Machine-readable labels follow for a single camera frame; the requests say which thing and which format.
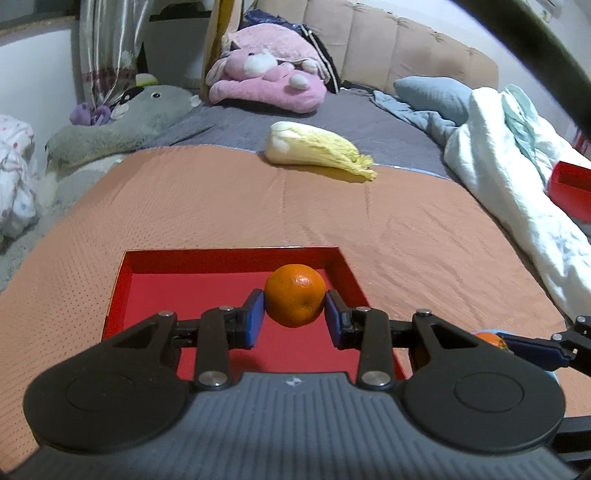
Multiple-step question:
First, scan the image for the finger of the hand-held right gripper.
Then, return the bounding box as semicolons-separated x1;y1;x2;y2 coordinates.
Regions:
551;413;591;464
505;315;591;372

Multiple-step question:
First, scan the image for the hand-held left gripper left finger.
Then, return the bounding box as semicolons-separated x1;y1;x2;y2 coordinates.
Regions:
99;289;267;391

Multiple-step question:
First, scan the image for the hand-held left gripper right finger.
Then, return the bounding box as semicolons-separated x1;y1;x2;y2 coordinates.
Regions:
324;289;497;391

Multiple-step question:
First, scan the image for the orange mandarin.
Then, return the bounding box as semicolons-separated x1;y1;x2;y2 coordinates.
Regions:
475;331;509;354
264;263;326;328

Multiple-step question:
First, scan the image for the red tray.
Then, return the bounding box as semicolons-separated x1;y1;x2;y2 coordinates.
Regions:
102;247;409;384

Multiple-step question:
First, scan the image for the orange blanket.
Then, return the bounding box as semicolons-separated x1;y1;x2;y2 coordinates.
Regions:
0;147;578;472

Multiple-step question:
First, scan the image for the red box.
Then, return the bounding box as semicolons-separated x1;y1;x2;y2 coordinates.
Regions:
547;161;591;224

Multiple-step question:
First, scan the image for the napa cabbage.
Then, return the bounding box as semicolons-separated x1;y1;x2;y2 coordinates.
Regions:
264;121;378;182

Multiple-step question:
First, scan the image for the white quilt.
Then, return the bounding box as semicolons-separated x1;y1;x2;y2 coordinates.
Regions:
443;84;591;319

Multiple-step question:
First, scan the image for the grey bed sheet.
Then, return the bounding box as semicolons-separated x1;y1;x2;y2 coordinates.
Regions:
143;90;462;182

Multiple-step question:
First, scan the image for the light blue cloth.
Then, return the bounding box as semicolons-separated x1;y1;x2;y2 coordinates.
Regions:
372;90;458;145

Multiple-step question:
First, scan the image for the grey plush toy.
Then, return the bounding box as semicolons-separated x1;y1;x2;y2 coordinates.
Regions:
45;84;202;167

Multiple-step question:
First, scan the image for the grey fluffy blanket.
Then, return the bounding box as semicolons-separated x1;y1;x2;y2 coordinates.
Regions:
0;217;61;292

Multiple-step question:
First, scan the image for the pink plush rabbit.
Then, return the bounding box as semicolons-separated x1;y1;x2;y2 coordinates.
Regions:
205;23;328;114

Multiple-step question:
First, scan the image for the light blue pillow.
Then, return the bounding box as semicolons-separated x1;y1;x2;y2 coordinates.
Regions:
393;76;472;127

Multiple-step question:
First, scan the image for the purple plush toy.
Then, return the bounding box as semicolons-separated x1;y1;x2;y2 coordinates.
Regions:
70;102;112;126

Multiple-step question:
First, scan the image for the white polka-dot blanket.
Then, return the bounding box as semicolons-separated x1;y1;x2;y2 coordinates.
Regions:
0;114;38;241

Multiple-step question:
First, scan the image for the beige padded headboard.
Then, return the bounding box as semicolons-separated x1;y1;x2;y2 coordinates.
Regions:
259;0;499;95

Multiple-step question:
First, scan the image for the yellow fabric panel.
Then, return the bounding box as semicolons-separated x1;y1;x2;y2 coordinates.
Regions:
202;0;237;100

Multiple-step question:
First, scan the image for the striped shiny curtain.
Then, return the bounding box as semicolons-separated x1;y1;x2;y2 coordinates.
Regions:
78;0;151;109

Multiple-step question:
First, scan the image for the black strap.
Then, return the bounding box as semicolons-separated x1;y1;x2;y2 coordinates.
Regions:
452;0;591;139

